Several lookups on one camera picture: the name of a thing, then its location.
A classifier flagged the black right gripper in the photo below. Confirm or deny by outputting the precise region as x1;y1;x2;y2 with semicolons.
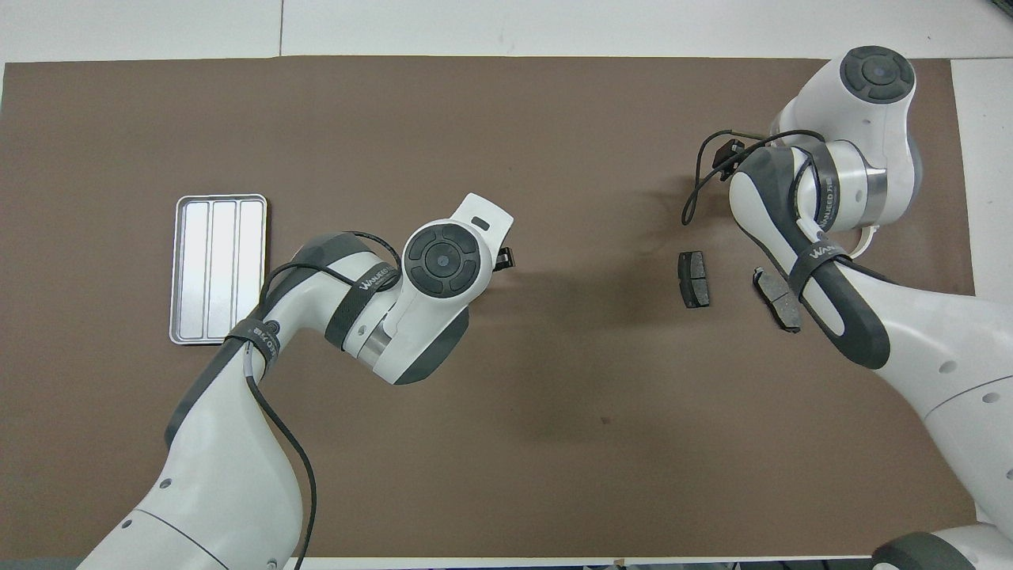
712;139;746;183

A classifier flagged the silver metal tray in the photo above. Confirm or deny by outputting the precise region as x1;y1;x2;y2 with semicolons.
169;194;268;346

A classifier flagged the short dark brake pad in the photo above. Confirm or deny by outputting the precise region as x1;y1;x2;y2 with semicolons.
677;251;711;309

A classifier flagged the long dark brake pad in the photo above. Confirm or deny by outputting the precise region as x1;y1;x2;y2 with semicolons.
752;267;802;334

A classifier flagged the brown table mat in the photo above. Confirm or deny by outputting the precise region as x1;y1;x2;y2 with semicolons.
0;55;1006;559

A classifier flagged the white curved plastic bracket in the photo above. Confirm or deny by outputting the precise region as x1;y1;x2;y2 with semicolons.
848;225;882;259

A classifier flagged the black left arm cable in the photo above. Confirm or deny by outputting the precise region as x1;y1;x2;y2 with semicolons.
244;231;400;570

